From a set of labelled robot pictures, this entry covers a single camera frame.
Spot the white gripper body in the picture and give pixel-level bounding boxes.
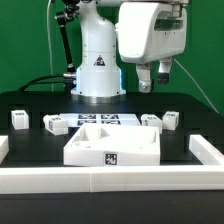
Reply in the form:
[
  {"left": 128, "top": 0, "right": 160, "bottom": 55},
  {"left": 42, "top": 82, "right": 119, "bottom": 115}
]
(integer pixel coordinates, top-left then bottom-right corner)
[{"left": 117, "top": 2, "right": 187, "bottom": 64}]

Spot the grey thin cable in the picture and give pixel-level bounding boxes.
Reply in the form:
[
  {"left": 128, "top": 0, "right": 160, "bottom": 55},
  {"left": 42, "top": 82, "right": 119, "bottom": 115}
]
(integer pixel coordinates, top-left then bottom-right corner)
[
  {"left": 45, "top": 0, "right": 56, "bottom": 92},
  {"left": 173, "top": 58, "right": 221, "bottom": 116}
]

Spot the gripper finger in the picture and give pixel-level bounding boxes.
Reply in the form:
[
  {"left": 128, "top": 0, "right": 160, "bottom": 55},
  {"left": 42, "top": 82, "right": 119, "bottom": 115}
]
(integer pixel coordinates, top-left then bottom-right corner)
[
  {"left": 136, "top": 64, "right": 153, "bottom": 93},
  {"left": 157, "top": 57, "right": 173, "bottom": 85}
]

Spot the grey thin cable left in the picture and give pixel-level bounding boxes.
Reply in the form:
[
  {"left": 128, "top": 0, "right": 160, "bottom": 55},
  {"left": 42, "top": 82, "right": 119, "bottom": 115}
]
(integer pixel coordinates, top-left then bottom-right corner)
[{"left": 45, "top": 0, "right": 56, "bottom": 92}]

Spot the black cable bundle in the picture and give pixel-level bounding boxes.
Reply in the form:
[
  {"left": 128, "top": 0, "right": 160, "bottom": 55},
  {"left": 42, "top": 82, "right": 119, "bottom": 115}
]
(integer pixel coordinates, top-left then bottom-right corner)
[{"left": 17, "top": 73, "right": 78, "bottom": 93}]

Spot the white U-shaped obstacle fence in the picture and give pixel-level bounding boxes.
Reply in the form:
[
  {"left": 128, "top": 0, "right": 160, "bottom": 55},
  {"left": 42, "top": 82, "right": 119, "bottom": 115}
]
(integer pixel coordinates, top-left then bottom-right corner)
[{"left": 0, "top": 135, "right": 224, "bottom": 194}]

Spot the white sheet with tag markers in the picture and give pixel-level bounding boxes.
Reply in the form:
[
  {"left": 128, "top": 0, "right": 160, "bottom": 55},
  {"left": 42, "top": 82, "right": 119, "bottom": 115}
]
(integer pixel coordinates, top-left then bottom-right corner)
[{"left": 60, "top": 113, "right": 140, "bottom": 127}]

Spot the white square table top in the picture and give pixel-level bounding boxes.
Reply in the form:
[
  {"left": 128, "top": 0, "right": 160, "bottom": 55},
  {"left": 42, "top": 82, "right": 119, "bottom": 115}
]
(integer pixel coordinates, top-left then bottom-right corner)
[{"left": 63, "top": 123, "right": 160, "bottom": 167}]

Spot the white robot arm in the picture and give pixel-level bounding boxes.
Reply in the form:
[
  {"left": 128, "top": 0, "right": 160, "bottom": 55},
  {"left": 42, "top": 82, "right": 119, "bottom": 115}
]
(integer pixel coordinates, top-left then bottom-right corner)
[{"left": 63, "top": 0, "right": 189, "bottom": 103}]

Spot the grey thin cable right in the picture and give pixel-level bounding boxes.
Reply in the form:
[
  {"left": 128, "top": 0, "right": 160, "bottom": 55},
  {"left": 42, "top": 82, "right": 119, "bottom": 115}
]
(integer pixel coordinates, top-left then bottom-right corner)
[{"left": 173, "top": 58, "right": 221, "bottom": 116}]

